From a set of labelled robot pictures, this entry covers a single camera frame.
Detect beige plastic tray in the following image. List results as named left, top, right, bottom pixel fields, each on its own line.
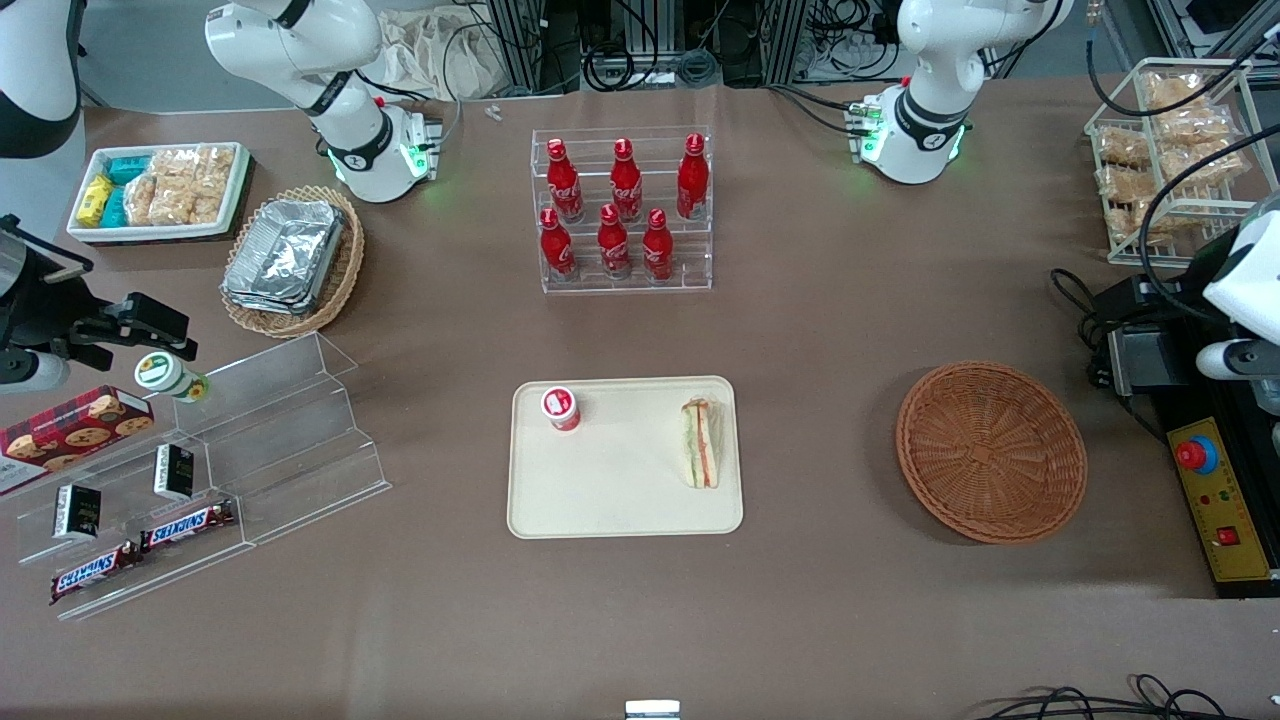
left=506, top=376, right=745, bottom=541

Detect white rectangular bin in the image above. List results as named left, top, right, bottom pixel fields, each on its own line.
left=66, top=142, right=251, bottom=244

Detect clear cracker snack bag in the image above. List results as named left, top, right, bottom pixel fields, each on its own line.
left=1095, top=128, right=1151, bottom=169
left=1105, top=203, right=1176, bottom=248
left=1160, top=140, right=1247, bottom=193
left=160, top=185, right=227, bottom=227
left=124, top=174, right=166, bottom=227
left=196, top=146, right=237, bottom=196
left=1155, top=105, right=1233, bottom=146
left=1097, top=165, right=1156, bottom=206
left=150, top=148, right=201, bottom=186
left=1140, top=72, right=1209, bottom=111

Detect green lid cup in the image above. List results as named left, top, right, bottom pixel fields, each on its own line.
left=135, top=352, right=211, bottom=405

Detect black cable loop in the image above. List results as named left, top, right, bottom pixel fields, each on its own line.
left=1049, top=267, right=1101, bottom=341

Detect brown wicker basket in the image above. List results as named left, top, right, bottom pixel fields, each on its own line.
left=895, top=360, right=1089, bottom=546

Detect red lid cup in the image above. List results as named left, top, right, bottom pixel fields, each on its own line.
left=541, top=386, right=583, bottom=433

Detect triangle sandwich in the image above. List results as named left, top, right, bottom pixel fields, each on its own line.
left=680, top=396, right=722, bottom=491

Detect aluminium frame rack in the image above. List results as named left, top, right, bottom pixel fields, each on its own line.
left=485, top=0, right=901, bottom=93

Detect red tartan cookie box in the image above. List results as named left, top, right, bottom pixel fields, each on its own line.
left=0, top=386, right=156, bottom=498

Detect clear acrylic stepped shelf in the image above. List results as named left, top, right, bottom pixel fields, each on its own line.
left=15, top=332, right=393, bottom=623

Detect black arm base cables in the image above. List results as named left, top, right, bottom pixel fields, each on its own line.
left=768, top=83, right=867, bottom=137

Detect grey metal box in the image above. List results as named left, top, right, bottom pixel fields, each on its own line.
left=1108, top=325, right=1193, bottom=398

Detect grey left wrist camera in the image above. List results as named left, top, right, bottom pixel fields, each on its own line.
left=1196, top=339, right=1280, bottom=383

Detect small black box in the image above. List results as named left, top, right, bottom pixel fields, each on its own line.
left=153, top=444, right=196, bottom=502
left=53, top=484, right=102, bottom=543

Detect red cola bottle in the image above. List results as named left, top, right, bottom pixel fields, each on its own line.
left=610, top=138, right=644, bottom=223
left=641, top=208, right=675, bottom=282
left=545, top=138, right=585, bottom=224
left=539, top=207, right=578, bottom=281
left=676, top=133, right=710, bottom=221
left=597, top=203, right=633, bottom=280

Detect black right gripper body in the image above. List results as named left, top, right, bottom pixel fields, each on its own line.
left=0, top=215, right=122, bottom=354

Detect yellow black control box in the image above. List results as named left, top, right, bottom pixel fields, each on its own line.
left=1165, top=382, right=1280, bottom=601

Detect white wire basket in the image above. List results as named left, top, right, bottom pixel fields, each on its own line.
left=1085, top=58, right=1277, bottom=269

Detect silver foil tray stack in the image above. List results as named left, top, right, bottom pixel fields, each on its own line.
left=221, top=199, right=346, bottom=316

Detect snickers bar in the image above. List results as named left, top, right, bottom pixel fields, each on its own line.
left=140, top=499, right=237, bottom=553
left=50, top=541, right=143, bottom=605

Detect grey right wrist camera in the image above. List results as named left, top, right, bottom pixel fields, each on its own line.
left=0, top=350, right=71, bottom=393

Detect beige cloth bag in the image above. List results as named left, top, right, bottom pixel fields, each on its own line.
left=375, top=8, right=513, bottom=101

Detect clear acrylic bottle rack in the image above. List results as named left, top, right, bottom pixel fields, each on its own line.
left=530, top=126, right=714, bottom=295

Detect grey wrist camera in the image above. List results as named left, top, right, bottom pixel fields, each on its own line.
left=0, top=350, right=71, bottom=393
left=1196, top=339, right=1280, bottom=383

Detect black tangled cables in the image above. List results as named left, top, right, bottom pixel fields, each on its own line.
left=975, top=675, right=1280, bottom=720

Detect light wicker basket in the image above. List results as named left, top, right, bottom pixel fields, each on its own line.
left=219, top=185, right=366, bottom=340

